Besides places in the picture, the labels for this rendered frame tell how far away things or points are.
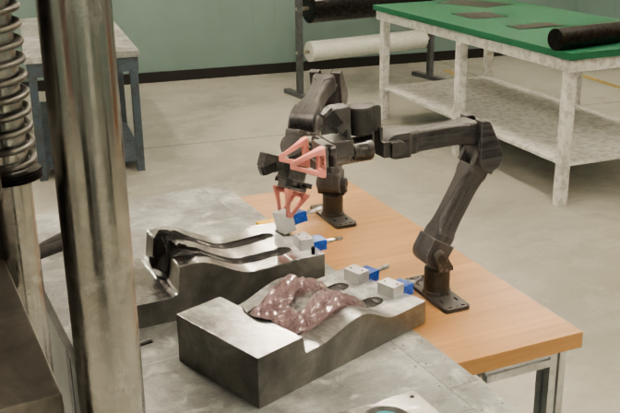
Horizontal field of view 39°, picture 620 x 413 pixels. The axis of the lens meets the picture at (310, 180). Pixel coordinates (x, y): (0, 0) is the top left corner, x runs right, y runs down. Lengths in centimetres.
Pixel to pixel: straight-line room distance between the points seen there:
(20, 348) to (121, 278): 23
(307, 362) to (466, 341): 39
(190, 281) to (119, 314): 125
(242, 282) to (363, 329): 37
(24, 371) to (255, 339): 86
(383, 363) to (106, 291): 116
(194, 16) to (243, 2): 50
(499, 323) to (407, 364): 29
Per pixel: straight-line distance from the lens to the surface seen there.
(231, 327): 179
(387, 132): 196
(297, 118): 228
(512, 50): 539
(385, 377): 183
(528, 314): 212
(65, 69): 73
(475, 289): 223
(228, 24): 873
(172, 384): 183
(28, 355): 97
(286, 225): 228
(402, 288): 204
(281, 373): 174
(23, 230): 119
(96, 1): 73
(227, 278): 208
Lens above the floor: 174
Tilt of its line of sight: 18 degrees down
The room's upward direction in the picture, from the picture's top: 1 degrees counter-clockwise
